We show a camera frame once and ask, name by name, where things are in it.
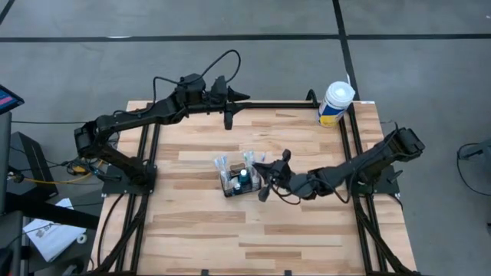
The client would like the yellow cable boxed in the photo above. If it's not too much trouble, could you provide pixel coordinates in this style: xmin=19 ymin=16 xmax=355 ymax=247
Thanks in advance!
xmin=7 ymin=160 xmax=103 ymax=186

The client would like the white blue yellow wipes canister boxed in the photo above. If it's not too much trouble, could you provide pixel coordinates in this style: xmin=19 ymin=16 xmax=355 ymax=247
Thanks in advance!
xmin=316 ymin=80 xmax=357 ymax=129

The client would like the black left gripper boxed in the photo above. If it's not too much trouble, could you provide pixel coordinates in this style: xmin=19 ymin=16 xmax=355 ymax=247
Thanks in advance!
xmin=174 ymin=74 xmax=251 ymax=131

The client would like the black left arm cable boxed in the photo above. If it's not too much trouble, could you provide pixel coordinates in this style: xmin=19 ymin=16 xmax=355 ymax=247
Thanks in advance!
xmin=152 ymin=49 xmax=242 ymax=101

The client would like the screen with pink stripe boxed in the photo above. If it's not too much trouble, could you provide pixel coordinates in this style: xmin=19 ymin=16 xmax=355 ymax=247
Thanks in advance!
xmin=0 ymin=84 xmax=25 ymax=116

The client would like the black computer box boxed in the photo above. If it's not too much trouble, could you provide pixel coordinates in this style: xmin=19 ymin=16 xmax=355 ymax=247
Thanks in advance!
xmin=9 ymin=131 xmax=59 ymax=201

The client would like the black wire caddy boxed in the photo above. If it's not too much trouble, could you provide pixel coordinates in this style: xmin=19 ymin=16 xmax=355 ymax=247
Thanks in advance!
xmin=221 ymin=163 xmax=264 ymax=199

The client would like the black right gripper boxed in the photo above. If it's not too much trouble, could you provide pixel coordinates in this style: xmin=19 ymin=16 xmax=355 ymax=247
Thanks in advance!
xmin=252 ymin=149 xmax=296 ymax=203

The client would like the white paper sheet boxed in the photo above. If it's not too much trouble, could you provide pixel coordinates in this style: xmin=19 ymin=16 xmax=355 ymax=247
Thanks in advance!
xmin=21 ymin=197 xmax=87 ymax=263

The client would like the black aluminium table frame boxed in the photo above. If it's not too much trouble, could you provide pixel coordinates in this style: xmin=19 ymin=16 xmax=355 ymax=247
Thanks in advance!
xmin=87 ymin=90 xmax=423 ymax=276

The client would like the black stand beam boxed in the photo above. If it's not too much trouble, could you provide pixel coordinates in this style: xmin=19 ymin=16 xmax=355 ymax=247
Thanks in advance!
xmin=0 ymin=191 xmax=101 ymax=232

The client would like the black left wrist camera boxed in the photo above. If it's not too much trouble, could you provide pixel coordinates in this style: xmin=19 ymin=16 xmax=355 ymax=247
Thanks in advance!
xmin=179 ymin=73 xmax=207 ymax=94

